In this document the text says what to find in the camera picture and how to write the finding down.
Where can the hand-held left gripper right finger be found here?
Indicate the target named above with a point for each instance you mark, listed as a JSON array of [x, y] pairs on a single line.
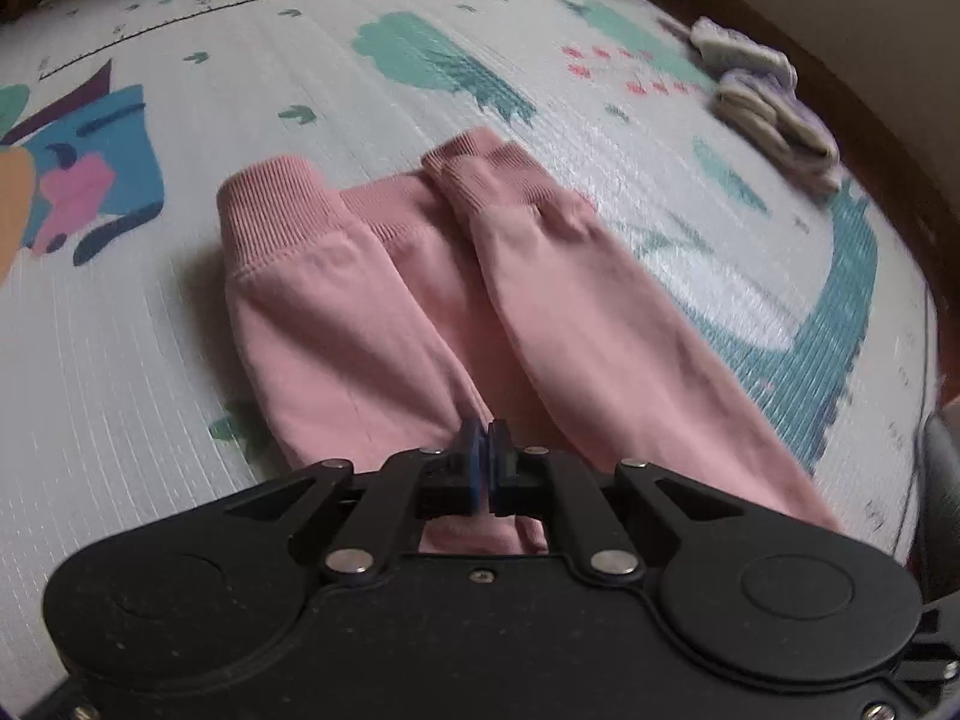
[[499, 469]]

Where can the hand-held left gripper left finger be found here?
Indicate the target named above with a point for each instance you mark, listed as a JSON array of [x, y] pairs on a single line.
[[472, 469]]

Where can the pink sweatshirt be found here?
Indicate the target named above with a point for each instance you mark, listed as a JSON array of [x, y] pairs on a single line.
[[360, 330]]

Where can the printed animal play mat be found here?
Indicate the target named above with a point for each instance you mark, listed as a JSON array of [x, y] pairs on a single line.
[[187, 165]]

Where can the purple and cream garment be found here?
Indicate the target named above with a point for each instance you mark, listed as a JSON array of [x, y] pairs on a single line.
[[780, 127]]

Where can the grey cloth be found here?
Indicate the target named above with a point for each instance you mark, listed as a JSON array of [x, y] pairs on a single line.
[[943, 502]]

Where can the white lace garment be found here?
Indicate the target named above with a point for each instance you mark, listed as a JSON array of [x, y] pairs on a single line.
[[739, 52]]

